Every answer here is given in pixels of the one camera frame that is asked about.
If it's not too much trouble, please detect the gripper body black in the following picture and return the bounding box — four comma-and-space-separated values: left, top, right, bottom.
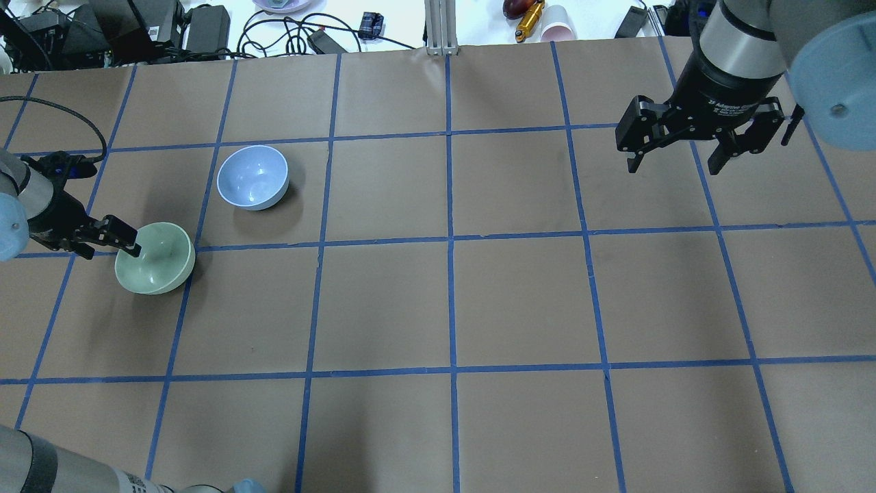
27, 190, 99, 257
667, 52, 779, 140

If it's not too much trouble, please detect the green plastic bowl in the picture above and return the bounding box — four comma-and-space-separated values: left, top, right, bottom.
114, 222, 195, 294

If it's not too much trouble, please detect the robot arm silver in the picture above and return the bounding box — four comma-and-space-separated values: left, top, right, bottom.
615, 1, 875, 175
1, 150, 141, 262

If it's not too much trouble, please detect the blue plastic bowl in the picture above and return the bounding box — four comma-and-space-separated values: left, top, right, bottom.
216, 144, 290, 210

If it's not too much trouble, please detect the black power adapter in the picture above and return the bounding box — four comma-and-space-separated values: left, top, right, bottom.
615, 6, 650, 38

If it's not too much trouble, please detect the yellow toy bottle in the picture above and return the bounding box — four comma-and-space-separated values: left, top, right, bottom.
514, 1, 545, 43

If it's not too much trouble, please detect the purple plate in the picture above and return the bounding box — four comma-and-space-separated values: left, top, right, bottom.
251, 0, 313, 14

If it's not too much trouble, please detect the aluminium frame post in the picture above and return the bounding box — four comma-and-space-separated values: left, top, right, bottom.
424, 0, 459, 56

